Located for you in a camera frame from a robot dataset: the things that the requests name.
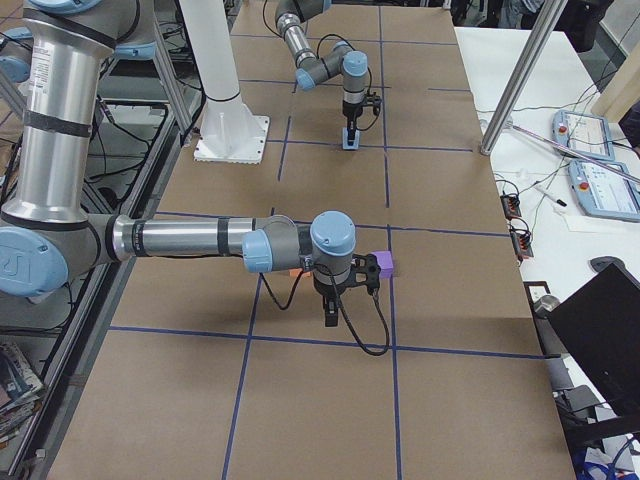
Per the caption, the white pedestal column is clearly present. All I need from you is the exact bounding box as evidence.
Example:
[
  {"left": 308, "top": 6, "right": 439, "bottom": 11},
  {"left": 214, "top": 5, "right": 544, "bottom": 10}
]
[{"left": 179, "top": 0, "right": 270, "bottom": 164}]

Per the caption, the black camera bracket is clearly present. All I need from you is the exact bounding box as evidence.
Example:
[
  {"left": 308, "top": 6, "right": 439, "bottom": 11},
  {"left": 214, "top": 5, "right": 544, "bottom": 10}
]
[
  {"left": 362, "top": 90, "right": 382, "bottom": 117},
  {"left": 346, "top": 253, "right": 381, "bottom": 296}
]

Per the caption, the orange foam block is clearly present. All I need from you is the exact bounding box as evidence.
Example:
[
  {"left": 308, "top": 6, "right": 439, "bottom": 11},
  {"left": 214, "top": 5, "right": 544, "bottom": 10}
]
[{"left": 288, "top": 269, "right": 312, "bottom": 277}]

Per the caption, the aluminium frame post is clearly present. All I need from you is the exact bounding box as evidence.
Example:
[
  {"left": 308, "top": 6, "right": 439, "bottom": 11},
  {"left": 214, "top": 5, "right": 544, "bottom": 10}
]
[{"left": 480, "top": 0, "right": 568, "bottom": 156}]

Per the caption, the far black camera bracket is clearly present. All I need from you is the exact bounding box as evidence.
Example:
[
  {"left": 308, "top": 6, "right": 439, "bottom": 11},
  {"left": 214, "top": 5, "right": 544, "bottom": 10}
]
[{"left": 362, "top": 90, "right": 382, "bottom": 117}]

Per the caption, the near black camera bracket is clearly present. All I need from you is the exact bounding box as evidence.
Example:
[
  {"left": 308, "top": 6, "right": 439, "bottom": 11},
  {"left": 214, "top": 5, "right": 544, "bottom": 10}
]
[{"left": 346, "top": 253, "right": 381, "bottom": 296}]

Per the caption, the long metal rod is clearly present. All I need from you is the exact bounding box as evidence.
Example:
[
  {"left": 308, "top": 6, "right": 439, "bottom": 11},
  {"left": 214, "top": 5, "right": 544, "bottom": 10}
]
[{"left": 507, "top": 122, "right": 640, "bottom": 185}]

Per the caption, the teach pendant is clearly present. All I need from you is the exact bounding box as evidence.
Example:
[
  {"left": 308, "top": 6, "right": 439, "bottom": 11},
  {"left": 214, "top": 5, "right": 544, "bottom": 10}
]
[
  {"left": 568, "top": 159, "right": 639, "bottom": 223},
  {"left": 552, "top": 109, "right": 615, "bottom": 161}
]

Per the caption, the lower orange connector box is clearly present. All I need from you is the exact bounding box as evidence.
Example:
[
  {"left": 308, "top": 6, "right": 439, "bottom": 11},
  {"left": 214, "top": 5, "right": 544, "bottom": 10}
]
[{"left": 510, "top": 229, "right": 534, "bottom": 261}]

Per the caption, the upper teach pendant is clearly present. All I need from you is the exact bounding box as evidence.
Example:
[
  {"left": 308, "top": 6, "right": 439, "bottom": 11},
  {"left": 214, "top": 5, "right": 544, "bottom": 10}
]
[{"left": 552, "top": 109, "right": 615, "bottom": 161}]

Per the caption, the stack of magazines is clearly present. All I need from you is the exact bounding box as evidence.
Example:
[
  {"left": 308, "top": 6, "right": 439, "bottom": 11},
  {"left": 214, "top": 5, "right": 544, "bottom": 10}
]
[{"left": 1, "top": 342, "right": 46, "bottom": 448}]

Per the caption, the lower teach pendant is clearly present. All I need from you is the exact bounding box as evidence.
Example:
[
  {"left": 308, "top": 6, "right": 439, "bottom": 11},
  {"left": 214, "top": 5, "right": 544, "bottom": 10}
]
[{"left": 568, "top": 159, "right": 639, "bottom": 223}]

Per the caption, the black laptop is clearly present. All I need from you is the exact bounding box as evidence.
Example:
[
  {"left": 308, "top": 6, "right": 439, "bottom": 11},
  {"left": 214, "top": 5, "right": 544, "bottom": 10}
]
[{"left": 549, "top": 264, "right": 639, "bottom": 415}]

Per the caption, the light blue foam block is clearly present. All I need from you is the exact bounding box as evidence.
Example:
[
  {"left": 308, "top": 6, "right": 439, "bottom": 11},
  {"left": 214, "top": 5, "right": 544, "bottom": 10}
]
[{"left": 342, "top": 127, "right": 360, "bottom": 151}]

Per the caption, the silver metal cylinder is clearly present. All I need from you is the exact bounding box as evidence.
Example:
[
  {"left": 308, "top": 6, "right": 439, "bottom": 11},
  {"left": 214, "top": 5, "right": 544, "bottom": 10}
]
[{"left": 533, "top": 294, "right": 561, "bottom": 319}]

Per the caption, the purple foam block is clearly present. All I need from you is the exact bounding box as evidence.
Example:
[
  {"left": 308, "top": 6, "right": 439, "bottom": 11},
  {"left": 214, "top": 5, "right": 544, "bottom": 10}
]
[{"left": 374, "top": 250, "right": 395, "bottom": 279}]

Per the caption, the black marker pen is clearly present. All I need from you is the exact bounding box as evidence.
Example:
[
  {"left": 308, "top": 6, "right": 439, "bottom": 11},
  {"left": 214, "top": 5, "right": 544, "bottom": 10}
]
[{"left": 535, "top": 185, "right": 567, "bottom": 208}]

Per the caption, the upper orange connector box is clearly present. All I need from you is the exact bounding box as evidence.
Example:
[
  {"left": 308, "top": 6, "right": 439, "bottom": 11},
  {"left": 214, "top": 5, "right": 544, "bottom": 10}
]
[{"left": 500, "top": 193, "right": 521, "bottom": 220}]

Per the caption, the orange connector box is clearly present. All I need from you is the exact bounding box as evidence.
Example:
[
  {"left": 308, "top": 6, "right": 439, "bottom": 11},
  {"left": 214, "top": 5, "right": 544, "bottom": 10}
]
[
  {"left": 510, "top": 229, "right": 534, "bottom": 261},
  {"left": 500, "top": 193, "right": 521, "bottom": 220}
]

